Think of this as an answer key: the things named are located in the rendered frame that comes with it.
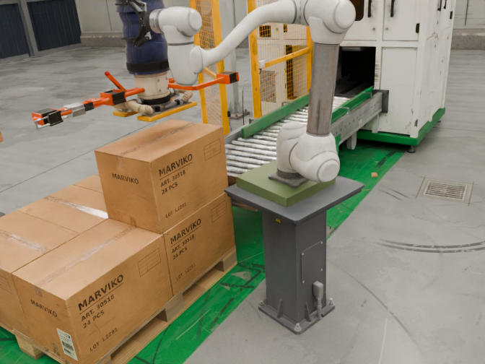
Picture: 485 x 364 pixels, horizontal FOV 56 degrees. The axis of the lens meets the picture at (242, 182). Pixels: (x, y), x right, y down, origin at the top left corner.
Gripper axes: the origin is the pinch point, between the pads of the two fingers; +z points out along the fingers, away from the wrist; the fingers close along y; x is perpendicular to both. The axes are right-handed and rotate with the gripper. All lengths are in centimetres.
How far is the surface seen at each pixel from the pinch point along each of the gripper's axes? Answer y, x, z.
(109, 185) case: 82, 0, 33
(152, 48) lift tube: 15.2, 25.3, 12.4
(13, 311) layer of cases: 130, -59, 46
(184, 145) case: 64, 28, 1
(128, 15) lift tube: -0.6, 19.4, 19.4
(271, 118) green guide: 97, 180, 51
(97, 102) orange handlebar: 34.5, -5.9, 19.7
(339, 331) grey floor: 158, 42, -80
